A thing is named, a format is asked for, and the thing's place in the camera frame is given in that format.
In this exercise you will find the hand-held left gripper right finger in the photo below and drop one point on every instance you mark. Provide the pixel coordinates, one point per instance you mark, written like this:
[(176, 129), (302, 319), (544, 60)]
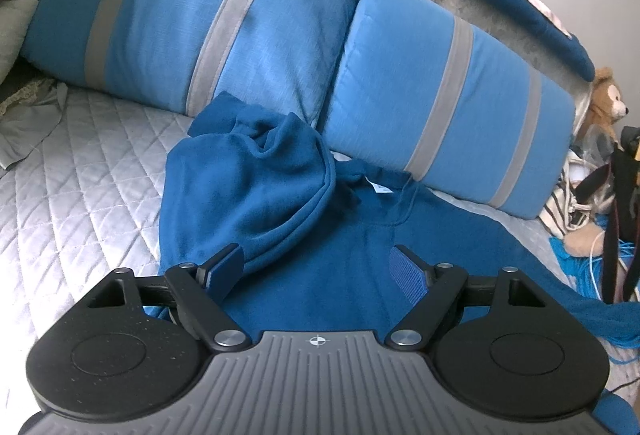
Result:
[(406, 271)]

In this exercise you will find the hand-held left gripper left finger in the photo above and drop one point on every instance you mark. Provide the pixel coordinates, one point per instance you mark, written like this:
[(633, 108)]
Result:
[(224, 274)]

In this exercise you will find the blue fleece hoodie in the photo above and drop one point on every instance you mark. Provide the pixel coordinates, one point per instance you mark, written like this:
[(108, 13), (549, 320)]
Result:
[(280, 195)]

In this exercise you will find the grey quilted bed cover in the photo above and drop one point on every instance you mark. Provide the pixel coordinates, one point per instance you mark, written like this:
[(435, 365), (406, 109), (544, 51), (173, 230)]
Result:
[(75, 200)]

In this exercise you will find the beige plush toy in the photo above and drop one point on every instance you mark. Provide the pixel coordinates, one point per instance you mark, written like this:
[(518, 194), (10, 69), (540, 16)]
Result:
[(582, 235)]

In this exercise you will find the blue grey-striped pillow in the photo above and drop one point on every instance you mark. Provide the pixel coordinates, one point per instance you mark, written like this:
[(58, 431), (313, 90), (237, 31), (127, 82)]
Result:
[(165, 20), (400, 85)]

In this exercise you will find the grey cloth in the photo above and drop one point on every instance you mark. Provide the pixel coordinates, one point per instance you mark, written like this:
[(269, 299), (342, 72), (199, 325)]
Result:
[(30, 135)]

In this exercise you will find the brown teddy bear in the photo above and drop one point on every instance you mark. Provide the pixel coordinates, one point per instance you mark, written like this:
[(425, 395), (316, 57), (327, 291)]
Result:
[(607, 100)]

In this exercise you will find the brown lace-edged cloth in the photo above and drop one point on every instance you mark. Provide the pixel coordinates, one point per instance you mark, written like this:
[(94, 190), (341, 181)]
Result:
[(20, 95)]

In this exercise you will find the blue and pink garment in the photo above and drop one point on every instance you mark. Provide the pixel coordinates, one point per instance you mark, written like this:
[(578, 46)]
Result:
[(500, 0)]

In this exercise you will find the beige folded blanket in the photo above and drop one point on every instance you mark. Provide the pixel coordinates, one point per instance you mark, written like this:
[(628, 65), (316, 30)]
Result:
[(17, 5)]

